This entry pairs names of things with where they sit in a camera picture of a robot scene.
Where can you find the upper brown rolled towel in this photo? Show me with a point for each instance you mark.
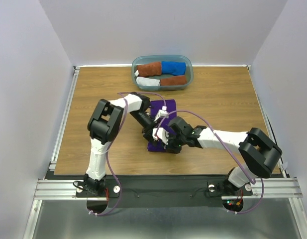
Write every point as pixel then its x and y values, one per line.
pixel 150 69

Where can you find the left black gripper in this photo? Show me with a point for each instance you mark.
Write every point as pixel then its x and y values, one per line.
pixel 147 130

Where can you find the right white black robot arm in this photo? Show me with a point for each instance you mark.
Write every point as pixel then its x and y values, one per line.
pixel 259 152

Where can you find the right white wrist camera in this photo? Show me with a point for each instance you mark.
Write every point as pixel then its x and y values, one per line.
pixel 160 134

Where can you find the blue rolled towel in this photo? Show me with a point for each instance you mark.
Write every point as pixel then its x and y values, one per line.
pixel 173 68

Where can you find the brown rolled towel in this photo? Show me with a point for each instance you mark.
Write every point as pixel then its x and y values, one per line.
pixel 174 80
pixel 150 69

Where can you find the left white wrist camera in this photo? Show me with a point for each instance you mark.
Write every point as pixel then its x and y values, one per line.
pixel 161 113

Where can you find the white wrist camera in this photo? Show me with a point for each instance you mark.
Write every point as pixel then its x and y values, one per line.
pixel 160 134
pixel 161 113

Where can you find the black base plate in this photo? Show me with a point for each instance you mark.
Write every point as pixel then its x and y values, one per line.
pixel 162 191

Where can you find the white rolled towel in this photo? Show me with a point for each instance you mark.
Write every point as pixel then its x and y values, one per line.
pixel 143 81

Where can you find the lower brown rolled towel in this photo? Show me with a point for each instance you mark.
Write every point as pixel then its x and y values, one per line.
pixel 174 80

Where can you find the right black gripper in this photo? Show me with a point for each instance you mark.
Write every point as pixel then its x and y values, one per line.
pixel 170 149

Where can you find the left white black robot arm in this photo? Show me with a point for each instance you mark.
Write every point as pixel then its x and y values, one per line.
pixel 104 126

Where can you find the aluminium frame rail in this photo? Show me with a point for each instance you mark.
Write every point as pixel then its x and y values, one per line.
pixel 222 95

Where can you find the teal plastic bin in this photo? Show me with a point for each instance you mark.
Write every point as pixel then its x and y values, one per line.
pixel 153 58

